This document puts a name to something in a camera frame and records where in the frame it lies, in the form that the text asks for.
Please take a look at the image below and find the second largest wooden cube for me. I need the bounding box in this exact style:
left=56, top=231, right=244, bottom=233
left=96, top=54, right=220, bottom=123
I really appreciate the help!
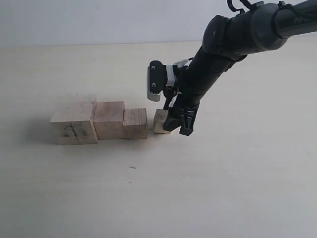
left=93, top=101, right=125, bottom=140

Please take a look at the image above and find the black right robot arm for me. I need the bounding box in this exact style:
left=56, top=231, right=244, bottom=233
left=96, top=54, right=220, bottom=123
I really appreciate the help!
left=163, top=0, right=317, bottom=136

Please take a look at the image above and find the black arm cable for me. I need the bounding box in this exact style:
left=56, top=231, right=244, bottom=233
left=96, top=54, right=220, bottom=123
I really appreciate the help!
left=226, top=0, right=253, bottom=13

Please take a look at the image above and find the largest wooden cube marked 4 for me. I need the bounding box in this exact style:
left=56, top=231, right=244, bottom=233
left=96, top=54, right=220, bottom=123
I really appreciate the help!
left=50, top=94, right=98, bottom=145

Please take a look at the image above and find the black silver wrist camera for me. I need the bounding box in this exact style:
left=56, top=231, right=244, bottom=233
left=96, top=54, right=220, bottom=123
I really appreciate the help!
left=147, top=60, right=166, bottom=102

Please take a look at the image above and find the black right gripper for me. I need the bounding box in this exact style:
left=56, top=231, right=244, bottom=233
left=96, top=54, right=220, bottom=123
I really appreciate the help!
left=162, top=51, right=231, bottom=136

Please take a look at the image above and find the smallest wooden cube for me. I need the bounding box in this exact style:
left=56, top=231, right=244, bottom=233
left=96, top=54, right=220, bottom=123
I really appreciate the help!
left=153, top=109, right=171, bottom=134

